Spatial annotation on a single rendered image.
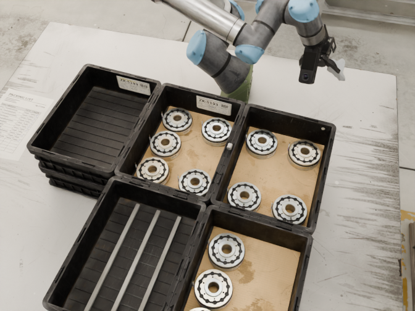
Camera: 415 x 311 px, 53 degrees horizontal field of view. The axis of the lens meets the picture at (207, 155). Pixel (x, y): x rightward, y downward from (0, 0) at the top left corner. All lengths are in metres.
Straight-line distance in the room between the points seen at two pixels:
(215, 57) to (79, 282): 0.91
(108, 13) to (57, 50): 1.40
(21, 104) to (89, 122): 0.41
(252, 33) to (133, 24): 2.08
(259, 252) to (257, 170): 0.28
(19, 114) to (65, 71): 0.28
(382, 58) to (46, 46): 2.15
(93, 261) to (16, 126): 0.74
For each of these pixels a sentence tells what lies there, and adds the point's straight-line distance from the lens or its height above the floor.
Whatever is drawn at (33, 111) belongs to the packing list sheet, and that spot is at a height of 0.70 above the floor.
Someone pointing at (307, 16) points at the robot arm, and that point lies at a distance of 1.23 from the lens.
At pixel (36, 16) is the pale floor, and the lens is 3.54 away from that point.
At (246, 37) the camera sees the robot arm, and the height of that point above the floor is 1.18.
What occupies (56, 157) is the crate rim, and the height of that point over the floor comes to 0.93.
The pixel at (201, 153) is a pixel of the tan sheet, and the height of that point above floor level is 0.83.
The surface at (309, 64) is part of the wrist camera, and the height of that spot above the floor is 1.08.
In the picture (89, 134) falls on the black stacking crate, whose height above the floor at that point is 0.83.
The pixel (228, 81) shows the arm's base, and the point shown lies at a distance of 1.63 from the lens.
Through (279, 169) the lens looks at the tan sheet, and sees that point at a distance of 1.38.
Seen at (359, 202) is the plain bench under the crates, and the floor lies 0.70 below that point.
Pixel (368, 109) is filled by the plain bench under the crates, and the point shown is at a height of 0.70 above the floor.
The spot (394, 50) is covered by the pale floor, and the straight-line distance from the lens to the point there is 3.26.
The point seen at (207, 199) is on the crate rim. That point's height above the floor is 0.93.
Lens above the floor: 1.98
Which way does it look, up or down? 55 degrees down
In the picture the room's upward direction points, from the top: straight up
